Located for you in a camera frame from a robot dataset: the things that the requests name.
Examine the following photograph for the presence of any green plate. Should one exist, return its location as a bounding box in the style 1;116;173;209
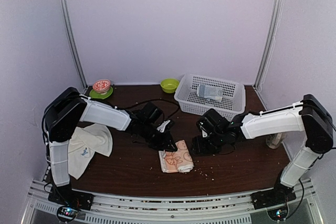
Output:
89;86;113;100

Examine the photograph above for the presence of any red patterned bowl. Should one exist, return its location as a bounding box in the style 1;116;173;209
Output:
92;79;111;94

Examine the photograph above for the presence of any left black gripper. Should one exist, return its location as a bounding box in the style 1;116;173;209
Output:
141;122;177;152

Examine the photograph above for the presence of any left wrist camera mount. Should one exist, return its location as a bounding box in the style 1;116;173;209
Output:
156;120;175;133

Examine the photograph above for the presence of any small green bowl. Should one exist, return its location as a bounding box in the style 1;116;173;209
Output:
160;78;180;93

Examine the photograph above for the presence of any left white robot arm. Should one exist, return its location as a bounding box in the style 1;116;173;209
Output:
42;87;177;205

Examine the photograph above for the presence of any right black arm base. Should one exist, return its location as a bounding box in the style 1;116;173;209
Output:
251;185;297;209

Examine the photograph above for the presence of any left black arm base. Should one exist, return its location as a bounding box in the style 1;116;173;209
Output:
48;184;94;210

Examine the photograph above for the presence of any aluminium frame post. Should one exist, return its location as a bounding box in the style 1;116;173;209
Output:
253;0;287;90
60;0;88;89

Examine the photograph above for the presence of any front aluminium rail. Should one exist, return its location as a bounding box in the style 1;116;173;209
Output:
19;179;327;223

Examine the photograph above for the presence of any right aluminium frame post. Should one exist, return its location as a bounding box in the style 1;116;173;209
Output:
253;0;287;90

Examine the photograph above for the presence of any beige paper cup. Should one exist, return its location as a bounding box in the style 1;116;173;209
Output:
266;133;286;149

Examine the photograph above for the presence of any white towel blue print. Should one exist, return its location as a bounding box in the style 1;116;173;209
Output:
68;124;113;179

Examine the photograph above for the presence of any left aluminium frame post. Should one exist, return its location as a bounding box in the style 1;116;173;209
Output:
60;0;88;89

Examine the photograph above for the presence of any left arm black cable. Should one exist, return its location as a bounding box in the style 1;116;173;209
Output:
115;99;182;119

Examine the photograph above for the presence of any orange bunny pattern towel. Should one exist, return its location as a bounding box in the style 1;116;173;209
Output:
159;140;194;173

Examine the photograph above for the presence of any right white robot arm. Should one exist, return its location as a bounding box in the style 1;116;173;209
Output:
192;94;335;204

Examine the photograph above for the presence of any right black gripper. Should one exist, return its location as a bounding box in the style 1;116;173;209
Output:
190;131;226;156

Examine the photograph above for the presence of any white plastic perforated basket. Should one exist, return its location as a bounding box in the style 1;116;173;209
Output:
174;74;246;121

